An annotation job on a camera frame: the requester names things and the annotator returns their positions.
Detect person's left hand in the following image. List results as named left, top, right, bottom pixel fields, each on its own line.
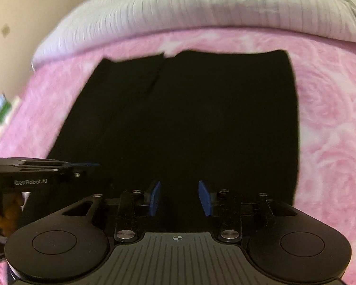
left=0, top=190, right=26, bottom=237

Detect green and white object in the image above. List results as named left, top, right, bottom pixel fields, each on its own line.
left=0, top=93, right=13, bottom=126

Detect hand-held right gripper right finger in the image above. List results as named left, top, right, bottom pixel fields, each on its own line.
left=198, top=180, right=299, bottom=242

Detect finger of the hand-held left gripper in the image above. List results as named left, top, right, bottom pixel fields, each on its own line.
left=14, top=158, right=101, bottom=173

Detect grey striped duvet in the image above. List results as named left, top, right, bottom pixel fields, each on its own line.
left=31, top=0, right=356, bottom=69

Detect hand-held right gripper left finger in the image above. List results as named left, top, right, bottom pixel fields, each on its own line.
left=61, top=180, right=162, bottom=242

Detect black pants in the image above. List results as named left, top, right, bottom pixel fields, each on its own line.
left=18, top=49, right=301, bottom=236

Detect pink floral blanket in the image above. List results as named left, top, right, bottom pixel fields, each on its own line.
left=0, top=33, right=356, bottom=285

